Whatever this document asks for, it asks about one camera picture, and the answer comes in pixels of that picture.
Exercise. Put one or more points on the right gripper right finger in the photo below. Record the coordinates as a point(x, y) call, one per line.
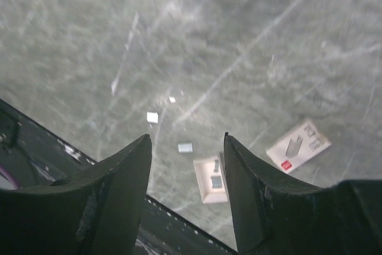
point(274, 213)

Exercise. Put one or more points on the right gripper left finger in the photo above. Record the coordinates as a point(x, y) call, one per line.
point(94, 211)

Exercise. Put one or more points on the small white staple box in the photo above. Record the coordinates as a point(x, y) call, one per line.
point(211, 180)

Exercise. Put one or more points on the staple box with red label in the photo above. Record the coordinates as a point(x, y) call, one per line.
point(298, 146)

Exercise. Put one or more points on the small staple strip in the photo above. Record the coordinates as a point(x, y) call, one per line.
point(152, 117)

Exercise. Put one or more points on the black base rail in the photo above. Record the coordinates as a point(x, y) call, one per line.
point(32, 156)

